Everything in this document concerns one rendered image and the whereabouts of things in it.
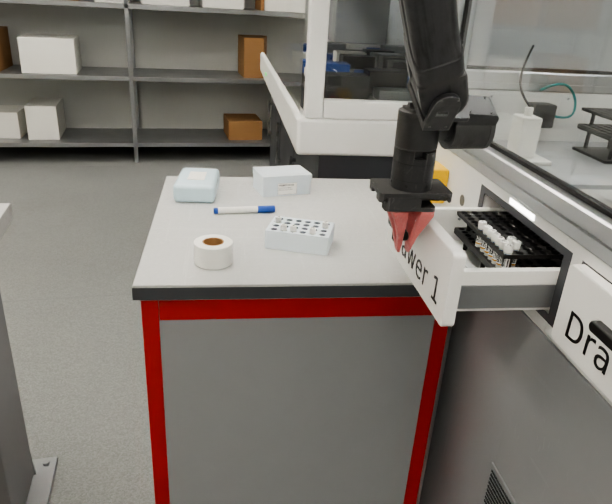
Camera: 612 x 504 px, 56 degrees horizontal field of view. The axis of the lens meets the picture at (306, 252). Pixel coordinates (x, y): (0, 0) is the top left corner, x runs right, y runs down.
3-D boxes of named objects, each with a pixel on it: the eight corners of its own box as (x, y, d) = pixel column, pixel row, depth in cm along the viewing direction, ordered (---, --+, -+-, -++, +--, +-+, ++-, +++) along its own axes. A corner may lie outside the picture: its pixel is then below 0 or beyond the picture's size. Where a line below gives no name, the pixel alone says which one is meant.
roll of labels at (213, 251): (186, 264, 103) (185, 244, 102) (206, 250, 109) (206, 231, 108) (220, 273, 101) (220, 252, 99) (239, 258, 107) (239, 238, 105)
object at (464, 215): (502, 259, 80) (503, 255, 80) (456, 214, 96) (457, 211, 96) (515, 259, 80) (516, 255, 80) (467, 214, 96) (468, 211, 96)
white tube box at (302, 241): (264, 248, 112) (265, 230, 110) (274, 232, 119) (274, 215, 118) (327, 256, 110) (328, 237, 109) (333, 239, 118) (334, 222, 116)
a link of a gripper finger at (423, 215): (428, 260, 81) (438, 198, 77) (379, 261, 80) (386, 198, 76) (414, 240, 87) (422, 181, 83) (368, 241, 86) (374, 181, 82)
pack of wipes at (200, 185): (214, 204, 133) (214, 185, 131) (172, 202, 132) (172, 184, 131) (220, 184, 147) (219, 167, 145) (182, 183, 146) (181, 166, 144)
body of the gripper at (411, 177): (451, 206, 78) (460, 153, 75) (378, 206, 77) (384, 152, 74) (436, 190, 84) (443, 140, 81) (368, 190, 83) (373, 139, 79)
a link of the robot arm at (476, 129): (418, 47, 71) (438, 97, 66) (503, 49, 73) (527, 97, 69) (391, 117, 80) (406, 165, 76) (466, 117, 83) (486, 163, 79)
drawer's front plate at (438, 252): (441, 328, 77) (454, 254, 72) (386, 242, 103) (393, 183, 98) (453, 328, 77) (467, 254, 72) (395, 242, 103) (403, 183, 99)
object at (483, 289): (451, 312, 78) (458, 272, 75) (399, 238, 101) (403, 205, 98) (714, 308, 83) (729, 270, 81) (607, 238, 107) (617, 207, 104)
